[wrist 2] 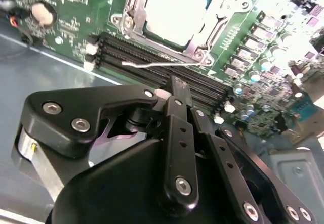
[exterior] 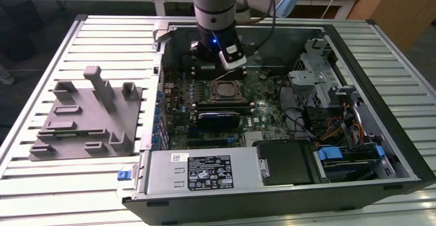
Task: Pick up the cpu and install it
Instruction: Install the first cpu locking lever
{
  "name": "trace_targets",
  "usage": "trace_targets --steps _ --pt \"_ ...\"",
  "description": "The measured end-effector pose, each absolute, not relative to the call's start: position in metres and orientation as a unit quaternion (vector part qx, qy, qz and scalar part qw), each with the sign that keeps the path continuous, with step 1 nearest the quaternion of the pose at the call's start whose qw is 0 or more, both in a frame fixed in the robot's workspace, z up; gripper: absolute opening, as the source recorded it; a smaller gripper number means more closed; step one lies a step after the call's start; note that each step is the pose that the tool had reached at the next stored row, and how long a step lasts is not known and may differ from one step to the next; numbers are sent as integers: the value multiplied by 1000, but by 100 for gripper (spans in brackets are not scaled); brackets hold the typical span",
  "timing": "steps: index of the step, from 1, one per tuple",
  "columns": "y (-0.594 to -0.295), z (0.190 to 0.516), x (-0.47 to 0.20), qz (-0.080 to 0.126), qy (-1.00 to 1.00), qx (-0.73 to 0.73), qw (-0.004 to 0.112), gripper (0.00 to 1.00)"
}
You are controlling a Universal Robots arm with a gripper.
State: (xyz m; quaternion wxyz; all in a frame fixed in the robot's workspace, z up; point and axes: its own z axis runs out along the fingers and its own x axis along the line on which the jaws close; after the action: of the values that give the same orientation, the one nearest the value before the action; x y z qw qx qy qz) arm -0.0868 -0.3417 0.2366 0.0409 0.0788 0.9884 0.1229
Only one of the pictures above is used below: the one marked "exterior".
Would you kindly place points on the small black graphics card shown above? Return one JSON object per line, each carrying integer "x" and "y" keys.
{"x": 217, "y": 121}

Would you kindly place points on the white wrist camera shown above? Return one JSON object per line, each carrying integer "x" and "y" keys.
{"x": 234, "y": 60}

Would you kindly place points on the round coin cell battery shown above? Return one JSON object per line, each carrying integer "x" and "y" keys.
{"x": 261, "y": 76}

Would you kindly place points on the thin metal locking lever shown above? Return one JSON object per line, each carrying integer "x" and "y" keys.
{"x": 222, "y": 76}

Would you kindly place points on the CPU socket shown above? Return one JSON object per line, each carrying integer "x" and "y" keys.
{"x": 224, "y": 99}

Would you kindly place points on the green motherboard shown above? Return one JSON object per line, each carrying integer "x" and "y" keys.
{"x": 268, "y": 124}

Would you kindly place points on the silver bracket with round hole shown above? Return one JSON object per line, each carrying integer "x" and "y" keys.
{"x": 301, "y": 79}

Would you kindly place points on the grey parts rack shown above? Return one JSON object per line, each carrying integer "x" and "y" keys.
{"x": 98, "y": 134}

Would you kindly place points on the black open PC case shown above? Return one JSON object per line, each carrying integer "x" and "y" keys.
{"x": 237, "y": 208}

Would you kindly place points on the dark office chair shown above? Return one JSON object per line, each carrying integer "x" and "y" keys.
{"x": 20, "y": 32}

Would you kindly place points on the hard disk in blue carrier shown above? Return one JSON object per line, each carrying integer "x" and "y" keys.
{"x": 328, "y": 154}

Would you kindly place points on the blue case latch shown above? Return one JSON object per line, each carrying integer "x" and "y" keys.
{"x": 122, "y": 175}

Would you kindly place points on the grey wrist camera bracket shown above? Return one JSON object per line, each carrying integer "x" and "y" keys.
{"x": 193, "y": 45}

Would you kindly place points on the grey chair leg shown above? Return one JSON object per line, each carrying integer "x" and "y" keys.
{"x": 6, "y": 76}

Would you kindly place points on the silver finned chipset heatsink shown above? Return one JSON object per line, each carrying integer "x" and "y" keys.
{"x": 253, "y": 136}

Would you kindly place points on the silver perforated disk bay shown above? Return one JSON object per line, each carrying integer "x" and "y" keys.
{"x": 316, "y": 62}

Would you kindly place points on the wooden cabinet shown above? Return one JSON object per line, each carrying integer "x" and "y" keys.
{"x": 401, "y": 6}

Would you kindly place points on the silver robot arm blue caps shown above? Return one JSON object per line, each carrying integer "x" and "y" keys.
{"x": 214, "y": 6}

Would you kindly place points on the silver power supply unit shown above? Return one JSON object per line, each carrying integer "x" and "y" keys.
{"x": 162, "y": 175}

